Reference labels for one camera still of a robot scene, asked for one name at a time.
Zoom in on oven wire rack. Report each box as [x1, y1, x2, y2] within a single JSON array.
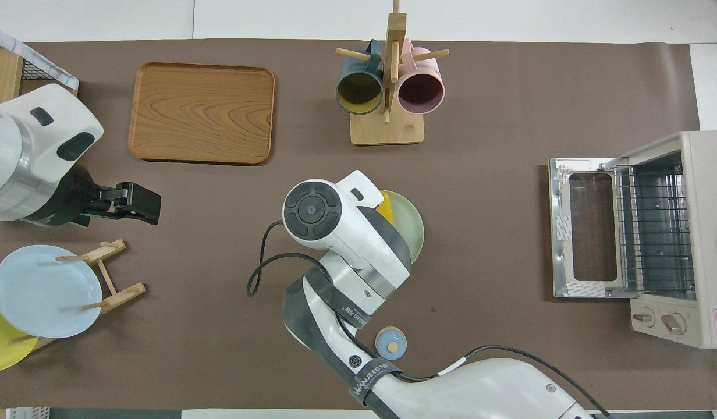
[[615, 166, 697, 294]]

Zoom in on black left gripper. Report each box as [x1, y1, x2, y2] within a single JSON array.
[[22, 165, 162, 229]]

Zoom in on yellow corn cob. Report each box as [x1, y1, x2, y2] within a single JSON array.
[[375, 191, 395, 231]]

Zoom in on wooden plate rack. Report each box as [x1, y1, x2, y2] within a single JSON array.
[[8, 239, 147, 353]]

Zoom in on small blue bell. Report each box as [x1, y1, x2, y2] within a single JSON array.
[[375, 326, 407, 360]]

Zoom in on yellow plate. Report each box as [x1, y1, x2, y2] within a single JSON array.
[[0, 274, 39, 374]]

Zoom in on pink mug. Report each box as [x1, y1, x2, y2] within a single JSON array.
[[397, 38, 446, 115]]

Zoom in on wooden mug rack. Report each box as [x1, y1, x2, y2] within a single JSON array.
[[335, 0, 450, 146]]

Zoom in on brown wooden tray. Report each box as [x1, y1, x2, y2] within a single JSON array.
[[128, 62, 276, 165]]

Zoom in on light blue plate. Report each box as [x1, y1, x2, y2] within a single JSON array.
[[0, 244, 103, 339]]

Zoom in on wooden two-tier shelf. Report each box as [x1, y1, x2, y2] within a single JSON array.
[[0, 45, 80, 108]]

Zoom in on brown table mat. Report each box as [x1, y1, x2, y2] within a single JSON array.
[[0, 38, 701, 411]]

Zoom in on dark blue mug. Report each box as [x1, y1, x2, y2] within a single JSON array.
[[335, 40, 385, 116]]

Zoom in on white toaster oven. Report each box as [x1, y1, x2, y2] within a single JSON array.
[[604, 131, 717, 350]]

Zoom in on oven door with glass window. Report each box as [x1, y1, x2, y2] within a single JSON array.
[[548, 157, 638, 299]]

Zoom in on pale green plate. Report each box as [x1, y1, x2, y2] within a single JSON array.
[[377, 190, 425, 265]]

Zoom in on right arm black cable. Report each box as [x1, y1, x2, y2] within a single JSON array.
[[246, 221, 612, 418]]

